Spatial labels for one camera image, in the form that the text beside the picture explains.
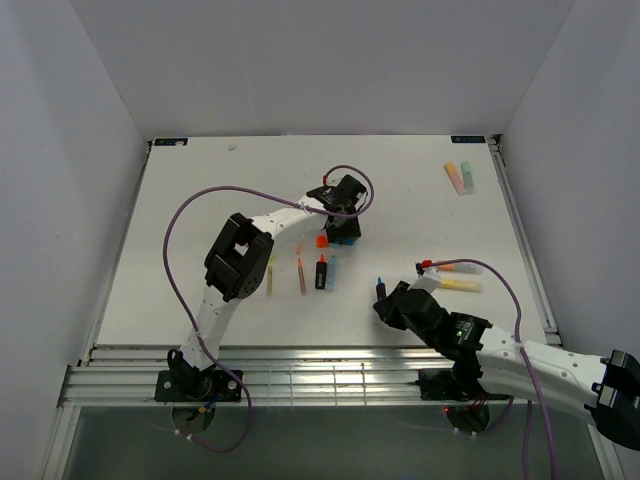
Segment orange highlighter cap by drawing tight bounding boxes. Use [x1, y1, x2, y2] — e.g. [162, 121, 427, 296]
[316, 236, 328, 249]

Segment black blue-capped highlighter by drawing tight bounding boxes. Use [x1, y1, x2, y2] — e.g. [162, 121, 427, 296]
[375, 277, 387, 302]

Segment black orange-capped highlighter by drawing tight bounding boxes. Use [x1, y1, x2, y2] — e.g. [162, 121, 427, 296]
[314, 254, 328, 290]

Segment pastel yellow highlighter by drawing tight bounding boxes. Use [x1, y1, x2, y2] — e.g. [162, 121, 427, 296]
[439, 279, 483, 293]

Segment pastel coral highlighter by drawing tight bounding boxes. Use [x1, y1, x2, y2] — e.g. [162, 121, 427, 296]
[436, 262, 483, 274]

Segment thin orange highlighter pen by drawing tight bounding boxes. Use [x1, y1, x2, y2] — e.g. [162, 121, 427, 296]
[297, 257, 307, 295]

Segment thin yellow highlighter pen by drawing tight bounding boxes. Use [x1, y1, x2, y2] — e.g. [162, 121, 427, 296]
[266, 257, 275, 297]

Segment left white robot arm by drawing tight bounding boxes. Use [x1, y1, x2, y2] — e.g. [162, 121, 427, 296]
[169, 174, 373, 371]

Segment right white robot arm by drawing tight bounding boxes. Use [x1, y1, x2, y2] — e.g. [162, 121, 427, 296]
[373, 282, 639, 450]

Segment pastel orange highlighter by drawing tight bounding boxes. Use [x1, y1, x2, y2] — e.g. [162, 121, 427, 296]
[444, 162, 466, 196]

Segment pastel green highlighter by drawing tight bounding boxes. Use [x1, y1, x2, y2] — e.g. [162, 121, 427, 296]
[460, 161, 475, 195]

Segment left blue corner label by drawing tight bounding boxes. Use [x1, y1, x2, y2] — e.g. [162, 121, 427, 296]
[153, 137, 188, 147]

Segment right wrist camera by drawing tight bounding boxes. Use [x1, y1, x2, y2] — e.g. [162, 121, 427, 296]
[410, 268, 442, 294]

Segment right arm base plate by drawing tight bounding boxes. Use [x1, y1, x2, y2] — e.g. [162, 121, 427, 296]
[415, 368, 510, 402]

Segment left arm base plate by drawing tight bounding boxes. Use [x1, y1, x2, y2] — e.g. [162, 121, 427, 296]
[153, 369, 242, 403]

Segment aluminium frame rails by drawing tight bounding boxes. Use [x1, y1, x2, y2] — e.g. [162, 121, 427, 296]
[57, 344, 601, 409]

